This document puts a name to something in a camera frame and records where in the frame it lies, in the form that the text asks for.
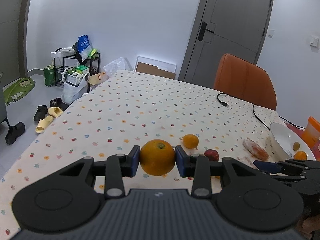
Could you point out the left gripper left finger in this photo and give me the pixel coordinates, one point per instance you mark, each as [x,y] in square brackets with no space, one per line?
[118,166]

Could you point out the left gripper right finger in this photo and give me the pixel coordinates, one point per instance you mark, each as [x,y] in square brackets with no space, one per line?
[196,166]

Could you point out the dark red plum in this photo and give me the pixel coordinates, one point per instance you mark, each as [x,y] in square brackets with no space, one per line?
[212,155]

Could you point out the large orange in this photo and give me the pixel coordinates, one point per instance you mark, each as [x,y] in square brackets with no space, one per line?
[157,157]
[300,155]

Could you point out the small mandarin orange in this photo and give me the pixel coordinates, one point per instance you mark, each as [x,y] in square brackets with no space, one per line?
[190,141]

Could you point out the brown kiwi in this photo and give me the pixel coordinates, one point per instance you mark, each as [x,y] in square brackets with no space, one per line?
[296,146]

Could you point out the person right hand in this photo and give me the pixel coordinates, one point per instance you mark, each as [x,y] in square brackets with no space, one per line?
[306,225]

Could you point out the orange lidded plastic cup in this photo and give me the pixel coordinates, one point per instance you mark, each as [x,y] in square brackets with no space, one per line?
[311,133]

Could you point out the white ceramic bowl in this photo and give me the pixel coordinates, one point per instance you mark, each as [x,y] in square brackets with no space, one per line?
[282,141]

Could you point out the floral white tablecloth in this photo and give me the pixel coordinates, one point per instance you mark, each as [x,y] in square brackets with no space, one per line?
[131,109]

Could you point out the yellow slipper back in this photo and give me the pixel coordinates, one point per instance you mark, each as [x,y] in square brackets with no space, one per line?
[55,111]

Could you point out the yellow slipper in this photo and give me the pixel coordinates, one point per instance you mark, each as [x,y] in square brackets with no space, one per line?
[43,124]
[55,111]

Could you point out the yellow slipper front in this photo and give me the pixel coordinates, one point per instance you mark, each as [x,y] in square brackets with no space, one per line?
[43,124]

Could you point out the white plastic shopping bag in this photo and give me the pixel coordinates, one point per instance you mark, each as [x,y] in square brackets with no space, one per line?
[72,92]

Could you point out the black slipper back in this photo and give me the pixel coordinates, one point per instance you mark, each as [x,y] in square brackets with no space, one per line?
[58,102]

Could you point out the orange leather chair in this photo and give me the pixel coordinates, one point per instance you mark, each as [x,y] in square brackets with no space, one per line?
[246,81]

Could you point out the clear plastic bag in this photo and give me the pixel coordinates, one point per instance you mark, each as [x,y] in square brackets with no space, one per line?
[120,63]

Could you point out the black metal shelf rack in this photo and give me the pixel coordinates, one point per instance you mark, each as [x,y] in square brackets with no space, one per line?
[69,61]

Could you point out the white framed cardboard panel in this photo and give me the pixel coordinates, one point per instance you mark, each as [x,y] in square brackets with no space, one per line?
[155,67]

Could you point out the black shoe near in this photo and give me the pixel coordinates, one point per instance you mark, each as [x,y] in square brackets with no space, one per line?
[14,132]

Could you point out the green carton box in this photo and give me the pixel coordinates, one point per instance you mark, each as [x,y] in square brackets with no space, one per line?
[49,75]

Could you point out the blue plastic bag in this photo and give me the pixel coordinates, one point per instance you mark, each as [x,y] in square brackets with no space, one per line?
[84,47]

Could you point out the green frog floor mat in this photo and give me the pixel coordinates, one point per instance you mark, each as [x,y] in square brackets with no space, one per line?
[18,90]

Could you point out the grey door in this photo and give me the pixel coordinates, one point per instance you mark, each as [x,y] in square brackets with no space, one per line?
[239,28]

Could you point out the black door handle lock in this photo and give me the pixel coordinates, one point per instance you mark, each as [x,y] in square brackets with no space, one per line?
[203,29]

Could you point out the small white wall switch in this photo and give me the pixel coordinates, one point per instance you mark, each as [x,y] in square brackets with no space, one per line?
[270,33]

